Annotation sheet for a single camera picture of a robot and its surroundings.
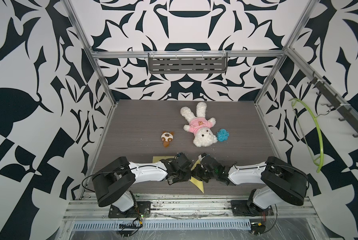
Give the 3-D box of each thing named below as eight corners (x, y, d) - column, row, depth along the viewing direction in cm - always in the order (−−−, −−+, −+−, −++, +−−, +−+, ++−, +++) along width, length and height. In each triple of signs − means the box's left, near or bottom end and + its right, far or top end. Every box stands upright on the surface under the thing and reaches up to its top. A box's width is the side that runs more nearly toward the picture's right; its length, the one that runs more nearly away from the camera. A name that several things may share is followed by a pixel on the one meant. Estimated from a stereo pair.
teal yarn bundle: (217, 142, 100) (218, 140, 98) (215, 131, 106) (216, 128, 103) (229, 142, 101) (231, 140, 98) (227, 131, 106) (228, 128, 103)
